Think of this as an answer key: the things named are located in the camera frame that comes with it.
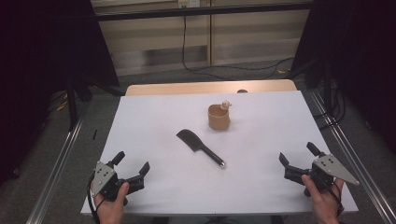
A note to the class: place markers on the person's left hand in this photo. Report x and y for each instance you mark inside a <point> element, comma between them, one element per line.
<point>112,210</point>

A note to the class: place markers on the small black floor item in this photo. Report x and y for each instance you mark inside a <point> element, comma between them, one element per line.
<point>95,134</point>

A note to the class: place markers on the person's right hand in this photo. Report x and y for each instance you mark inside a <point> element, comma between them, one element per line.
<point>323,203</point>

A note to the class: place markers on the aluminium rail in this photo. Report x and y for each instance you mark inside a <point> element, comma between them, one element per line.
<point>358,161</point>
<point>56,168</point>

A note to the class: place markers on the tan cup with figurine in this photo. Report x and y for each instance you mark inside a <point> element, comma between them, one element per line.
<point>218,119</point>

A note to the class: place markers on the yellow floor item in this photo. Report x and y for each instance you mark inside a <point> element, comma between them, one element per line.
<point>62,105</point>

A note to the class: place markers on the black curtain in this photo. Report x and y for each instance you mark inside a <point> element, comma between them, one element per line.
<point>46,62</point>
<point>358,62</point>

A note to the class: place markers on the wooden table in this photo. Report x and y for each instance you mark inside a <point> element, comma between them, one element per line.
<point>186,88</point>

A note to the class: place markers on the black horizontal bar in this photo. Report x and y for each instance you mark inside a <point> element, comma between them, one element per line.
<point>199,11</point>

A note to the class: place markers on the white board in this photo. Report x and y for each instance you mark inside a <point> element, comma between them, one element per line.
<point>162,174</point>

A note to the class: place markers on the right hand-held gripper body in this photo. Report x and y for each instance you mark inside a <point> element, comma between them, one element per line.
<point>331,166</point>

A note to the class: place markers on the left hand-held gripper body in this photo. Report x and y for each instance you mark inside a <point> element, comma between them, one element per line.
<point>104,179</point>

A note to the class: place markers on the black metal stand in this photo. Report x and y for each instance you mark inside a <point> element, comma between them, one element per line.
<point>72,105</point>

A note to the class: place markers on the small dark round object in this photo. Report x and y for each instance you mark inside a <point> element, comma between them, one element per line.
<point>242,91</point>

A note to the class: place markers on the white power outlet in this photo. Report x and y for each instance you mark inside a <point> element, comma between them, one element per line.
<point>188,3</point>

